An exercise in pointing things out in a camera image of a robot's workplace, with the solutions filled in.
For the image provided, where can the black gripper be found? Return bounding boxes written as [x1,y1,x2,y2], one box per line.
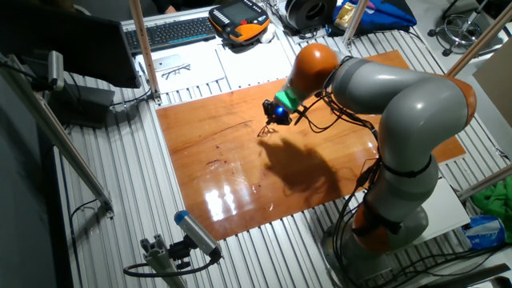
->
[262,99,293,129]

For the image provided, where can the red-framed glasses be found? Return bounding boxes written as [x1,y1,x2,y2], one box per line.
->
[257,122,278,139]

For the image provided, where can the forearm in dark sleeve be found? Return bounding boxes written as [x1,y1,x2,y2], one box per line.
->
[151,0,173,14]

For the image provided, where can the black-framed glasses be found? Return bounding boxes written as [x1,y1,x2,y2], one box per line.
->
[161,62,192,80]

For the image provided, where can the white printed paper sheet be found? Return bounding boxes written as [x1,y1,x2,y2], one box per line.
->
[134,46,227,95]
[215,38,297,91]

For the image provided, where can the glossy wooden board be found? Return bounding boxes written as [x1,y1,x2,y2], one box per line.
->
[156,50,467,242]

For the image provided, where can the orange and black teach pendant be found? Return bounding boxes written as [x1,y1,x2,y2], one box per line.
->
[207,0,271,44]

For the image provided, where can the black filament spool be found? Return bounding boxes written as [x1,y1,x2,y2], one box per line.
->
[284,0,338,33]

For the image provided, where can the silver smartphone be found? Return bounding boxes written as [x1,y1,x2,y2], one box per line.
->
[152,54,184,72]

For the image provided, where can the yellow packet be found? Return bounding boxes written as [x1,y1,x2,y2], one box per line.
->
[334,2,356,30]

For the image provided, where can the black keyboard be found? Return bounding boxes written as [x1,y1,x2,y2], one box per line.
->
[124,16,217,55]

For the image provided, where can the blue cloth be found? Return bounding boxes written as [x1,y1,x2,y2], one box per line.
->
[326,0,418,38]

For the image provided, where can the aluminium profile stand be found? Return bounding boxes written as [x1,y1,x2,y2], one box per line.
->
[139,234,189,288]

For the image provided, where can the black computer box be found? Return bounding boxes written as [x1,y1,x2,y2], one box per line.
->
[47,82,116,130]

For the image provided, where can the chrome stool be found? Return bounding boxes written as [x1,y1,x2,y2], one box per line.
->
[426,0,506,58]

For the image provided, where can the black monitor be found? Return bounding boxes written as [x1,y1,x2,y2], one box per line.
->
[0,0,142,90]

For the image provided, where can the cardboard panel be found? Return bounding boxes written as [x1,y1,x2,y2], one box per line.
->
[472,38,512,117]

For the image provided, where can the green cloth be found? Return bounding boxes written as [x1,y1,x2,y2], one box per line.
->
[470,179,512,243]

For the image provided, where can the blue tissue packet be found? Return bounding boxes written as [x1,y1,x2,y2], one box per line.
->
[460,214,507,251]

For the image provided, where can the green gripper mount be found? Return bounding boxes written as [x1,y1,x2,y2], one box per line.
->
[274,88,301,114]

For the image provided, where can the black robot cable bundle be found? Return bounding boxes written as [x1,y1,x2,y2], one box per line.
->
[294,90,391,287]

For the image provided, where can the aluminium frame post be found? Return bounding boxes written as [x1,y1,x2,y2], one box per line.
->
[342,0,370,46]
[446,2,512,78]

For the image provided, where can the silver camera with blue end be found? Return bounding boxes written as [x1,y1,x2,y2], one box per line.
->
[174,210,223,261]

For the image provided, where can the tan frame post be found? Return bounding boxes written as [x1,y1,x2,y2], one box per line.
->
[128,0,163,106]

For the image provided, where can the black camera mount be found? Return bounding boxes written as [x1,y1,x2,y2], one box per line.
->
[167,235,198,271]

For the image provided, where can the black camera cable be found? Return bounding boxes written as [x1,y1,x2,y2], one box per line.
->
[122,255,222,278]

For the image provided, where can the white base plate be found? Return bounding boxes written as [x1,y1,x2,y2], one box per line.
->
[415,178,471,245]

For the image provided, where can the aluminium frame bar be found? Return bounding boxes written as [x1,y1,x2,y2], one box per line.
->
[457,163,512,202]
[0,54,115,219]

